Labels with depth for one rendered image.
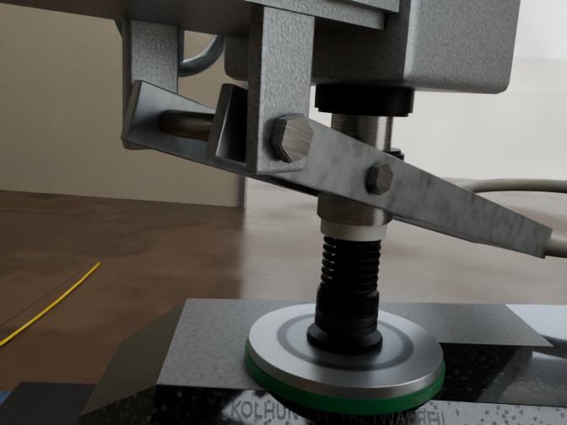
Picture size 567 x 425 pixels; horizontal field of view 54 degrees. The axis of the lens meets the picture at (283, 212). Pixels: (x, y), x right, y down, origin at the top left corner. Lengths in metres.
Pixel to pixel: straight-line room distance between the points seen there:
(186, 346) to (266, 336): 0.10
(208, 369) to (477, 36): 0.42
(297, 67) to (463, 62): 0.18
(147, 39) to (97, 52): 5.57
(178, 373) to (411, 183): 0.31
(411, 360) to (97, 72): 5.62
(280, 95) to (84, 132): 5.78
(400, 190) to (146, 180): 5.46
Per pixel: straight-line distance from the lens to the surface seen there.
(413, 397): 0.58
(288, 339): 0.63
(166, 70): 0.50
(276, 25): 0.37
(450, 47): 0.50
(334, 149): 0.46
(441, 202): 0.62
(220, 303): 0.79
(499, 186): 1.36
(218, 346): 0.67
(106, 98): 6.02
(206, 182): 5.78
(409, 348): 0.64
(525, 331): 0.82
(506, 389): 0.66
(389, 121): 0.57
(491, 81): 0.57
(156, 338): 0.73
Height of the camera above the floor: 1.14
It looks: 12 degrees down
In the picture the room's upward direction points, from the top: 3 degrees clockwise
